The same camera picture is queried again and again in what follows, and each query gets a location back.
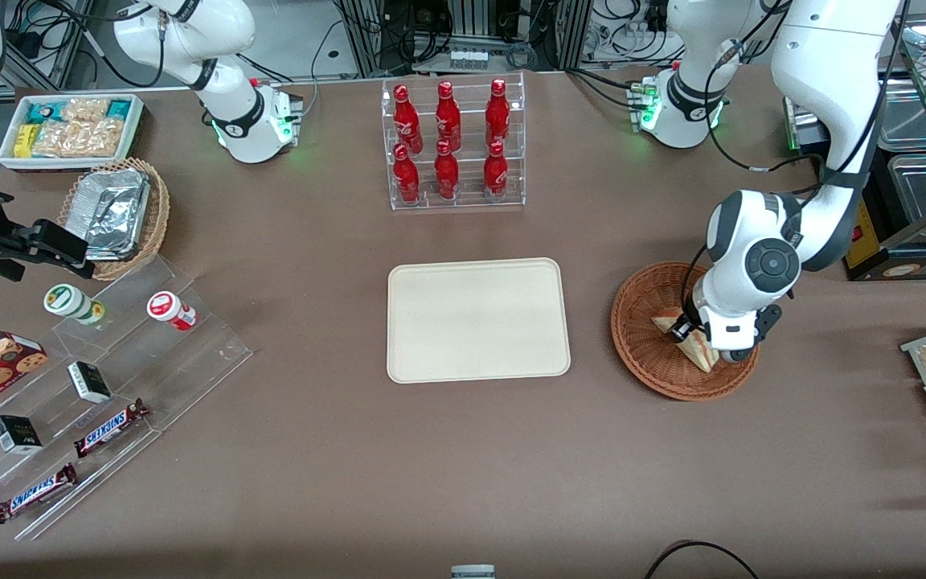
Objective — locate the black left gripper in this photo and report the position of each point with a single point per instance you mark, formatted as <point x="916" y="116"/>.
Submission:
<point x="682" y="328"/>

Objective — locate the triangular sandwich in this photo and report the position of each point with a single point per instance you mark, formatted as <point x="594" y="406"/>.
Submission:
<point x="698" y="354"/>

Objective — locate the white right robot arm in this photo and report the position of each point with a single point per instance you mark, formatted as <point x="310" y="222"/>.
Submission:
<point x="230" y="96"/>

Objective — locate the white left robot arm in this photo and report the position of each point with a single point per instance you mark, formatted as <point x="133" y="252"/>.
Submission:
<point x="825" y="64"/>

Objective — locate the light wicker basket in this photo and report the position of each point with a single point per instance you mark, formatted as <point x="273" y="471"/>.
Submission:
<point x="159" y="217"/>

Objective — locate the brown wicker basket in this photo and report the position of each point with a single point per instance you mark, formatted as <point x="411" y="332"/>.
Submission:
<point x="640" y="338"/>

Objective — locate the cream plastic tray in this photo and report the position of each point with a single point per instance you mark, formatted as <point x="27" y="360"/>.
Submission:
<point x="479" y="322"/>

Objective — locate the stacked foil containers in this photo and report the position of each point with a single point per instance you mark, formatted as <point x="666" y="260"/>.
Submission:
<point x="113" y="213"/>

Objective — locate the green lid cup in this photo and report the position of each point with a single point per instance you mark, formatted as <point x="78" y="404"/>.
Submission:
<point x="69" y="301"/>

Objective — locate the white snack bin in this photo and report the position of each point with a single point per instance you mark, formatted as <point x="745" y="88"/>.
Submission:
<point x="9" y="161"/>

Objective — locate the large clear cracker bag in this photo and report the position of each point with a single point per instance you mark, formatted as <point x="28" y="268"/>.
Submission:
<point x="77" y="139"/>

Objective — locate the yellow snack packet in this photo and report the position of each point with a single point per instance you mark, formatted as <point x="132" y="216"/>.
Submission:
<point x="25" y="141"/>

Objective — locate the red lid cup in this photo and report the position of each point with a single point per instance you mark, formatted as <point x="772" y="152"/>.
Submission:
<point x="167" y="308"/>

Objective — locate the black food warmer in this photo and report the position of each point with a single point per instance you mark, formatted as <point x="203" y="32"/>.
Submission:
<point x="865" y="241"/>

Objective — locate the teal snack packet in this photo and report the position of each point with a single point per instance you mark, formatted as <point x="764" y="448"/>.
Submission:
<point x="119" y="108"/>
<point x="43" y="112"/>

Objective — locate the small clear cracker bag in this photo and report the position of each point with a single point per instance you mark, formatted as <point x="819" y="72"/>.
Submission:
<point x="85" y="108"/>

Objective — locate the small black box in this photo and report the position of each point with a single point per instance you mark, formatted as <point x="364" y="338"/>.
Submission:
<point x="17" y="434"/>
<point x="89" y="382"/>

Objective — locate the clear acrylic stepped shelf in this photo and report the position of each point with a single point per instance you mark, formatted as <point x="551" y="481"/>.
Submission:
<point x="190" y="362"/>

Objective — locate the snickers bar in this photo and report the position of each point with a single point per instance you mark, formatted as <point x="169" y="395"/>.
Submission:
<point x="109" y="428"/>
<point x="33" y="494"/>

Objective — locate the red cola bottle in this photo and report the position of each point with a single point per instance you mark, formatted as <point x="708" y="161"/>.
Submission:
<point x="406" y="177"/>
<point x="495" y="170"/>
<point x="497" y="114"/>
<point x="447" y="117"/>
<point x="405" y="121"/>
<point x="446" y="173"/>

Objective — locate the clear acrylic bottle rack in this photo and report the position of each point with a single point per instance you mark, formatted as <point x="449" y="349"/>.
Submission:
<point x="467" y="181"/>

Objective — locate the small grey device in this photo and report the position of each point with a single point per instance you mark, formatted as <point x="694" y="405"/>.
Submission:
<point x="473" y="572"/>

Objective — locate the white power strip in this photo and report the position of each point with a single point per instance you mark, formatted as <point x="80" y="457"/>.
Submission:
<point x="469" y="59"/>

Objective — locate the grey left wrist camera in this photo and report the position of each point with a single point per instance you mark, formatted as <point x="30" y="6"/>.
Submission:
<point x="736" y="355"/>

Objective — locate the aluminium equipment frame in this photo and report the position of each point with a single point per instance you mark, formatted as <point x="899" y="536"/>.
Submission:
<point x="362" y="32"/>

